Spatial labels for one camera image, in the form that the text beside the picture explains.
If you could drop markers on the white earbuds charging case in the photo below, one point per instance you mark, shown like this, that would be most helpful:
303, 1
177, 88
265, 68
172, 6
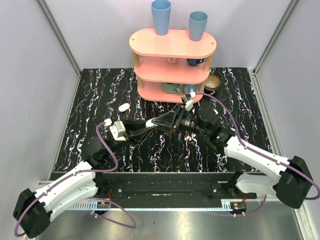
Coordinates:
150, 124

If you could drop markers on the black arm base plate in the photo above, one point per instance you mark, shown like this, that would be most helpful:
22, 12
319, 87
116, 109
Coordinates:
213, 185

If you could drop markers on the left orange connector board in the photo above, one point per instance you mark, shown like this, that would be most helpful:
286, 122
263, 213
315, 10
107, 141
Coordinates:
103, 205

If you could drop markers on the teal glazed ceramic mug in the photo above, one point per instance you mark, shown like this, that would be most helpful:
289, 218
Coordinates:
171, 88

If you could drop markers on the blue butterfly mug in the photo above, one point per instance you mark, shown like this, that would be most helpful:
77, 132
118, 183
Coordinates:
190, 89

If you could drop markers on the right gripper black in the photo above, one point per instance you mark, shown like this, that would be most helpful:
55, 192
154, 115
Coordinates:
165, 121

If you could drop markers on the left light blue cup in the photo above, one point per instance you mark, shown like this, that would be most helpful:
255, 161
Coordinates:
161, 11

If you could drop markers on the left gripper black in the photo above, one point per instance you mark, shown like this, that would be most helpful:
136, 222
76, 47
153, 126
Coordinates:
127, 132

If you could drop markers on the pink three-tier wooden shelf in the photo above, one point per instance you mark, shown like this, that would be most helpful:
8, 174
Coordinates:
150, 52

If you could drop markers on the right light blue cup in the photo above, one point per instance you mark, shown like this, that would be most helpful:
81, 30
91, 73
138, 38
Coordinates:
197, 25

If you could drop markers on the light blue cup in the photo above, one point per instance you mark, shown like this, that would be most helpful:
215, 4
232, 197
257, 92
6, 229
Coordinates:
197, 25
161, 11

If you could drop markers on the brown ceramic bowl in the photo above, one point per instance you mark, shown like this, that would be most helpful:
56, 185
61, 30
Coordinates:
212, 83

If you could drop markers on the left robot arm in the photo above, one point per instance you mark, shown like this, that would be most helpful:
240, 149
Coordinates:
35, 210

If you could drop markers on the dark blue mug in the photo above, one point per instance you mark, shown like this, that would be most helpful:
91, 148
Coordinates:
194, 62

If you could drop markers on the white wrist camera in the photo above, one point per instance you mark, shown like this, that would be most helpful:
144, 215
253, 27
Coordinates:
118, 131
187, 100

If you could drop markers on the white oval pebble case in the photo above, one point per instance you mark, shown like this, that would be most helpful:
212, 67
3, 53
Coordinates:
124, 107

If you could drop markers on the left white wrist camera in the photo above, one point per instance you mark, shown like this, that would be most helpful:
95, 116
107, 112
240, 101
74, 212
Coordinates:
118, 131

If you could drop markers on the pink mug on shelf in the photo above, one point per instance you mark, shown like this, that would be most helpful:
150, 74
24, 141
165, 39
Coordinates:
172, 60

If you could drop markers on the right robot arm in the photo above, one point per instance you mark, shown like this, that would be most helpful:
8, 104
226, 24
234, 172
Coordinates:
287, 179

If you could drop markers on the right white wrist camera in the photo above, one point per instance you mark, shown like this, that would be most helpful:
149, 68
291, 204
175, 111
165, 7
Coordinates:
187, 100

